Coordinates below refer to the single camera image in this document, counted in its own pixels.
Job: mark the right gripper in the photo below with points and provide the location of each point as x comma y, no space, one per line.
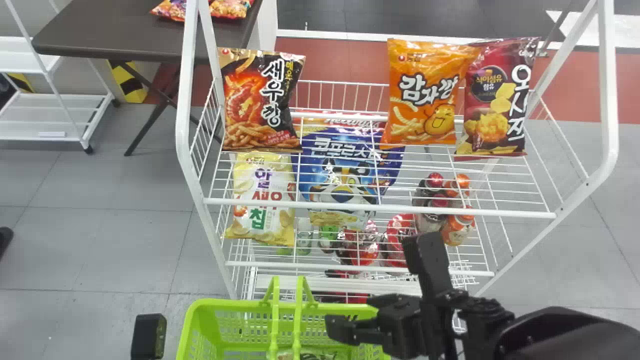
400,325

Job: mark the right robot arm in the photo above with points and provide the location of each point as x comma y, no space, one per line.
575,337

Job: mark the red noodle cup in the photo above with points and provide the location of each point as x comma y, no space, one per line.
401,230
362,247

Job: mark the green basket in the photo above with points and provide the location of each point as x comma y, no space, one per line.
225,330

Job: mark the orange bottle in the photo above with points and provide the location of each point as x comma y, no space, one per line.
457,227
461,184

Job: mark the white snack packet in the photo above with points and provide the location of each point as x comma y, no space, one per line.
260,195

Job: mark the blue cereal bag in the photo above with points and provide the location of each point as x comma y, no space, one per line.
345,155

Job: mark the black snack packet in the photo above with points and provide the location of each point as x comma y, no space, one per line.
260,100

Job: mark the orange snack packet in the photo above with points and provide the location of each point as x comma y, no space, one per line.
425,90

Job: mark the dark red snack packet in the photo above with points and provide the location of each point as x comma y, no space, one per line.
500,100

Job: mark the white shelf trolley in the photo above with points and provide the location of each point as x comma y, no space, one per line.
55,120

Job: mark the dark side table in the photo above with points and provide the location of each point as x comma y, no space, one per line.
140,30

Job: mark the yellow black striped post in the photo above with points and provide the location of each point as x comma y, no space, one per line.
127,82

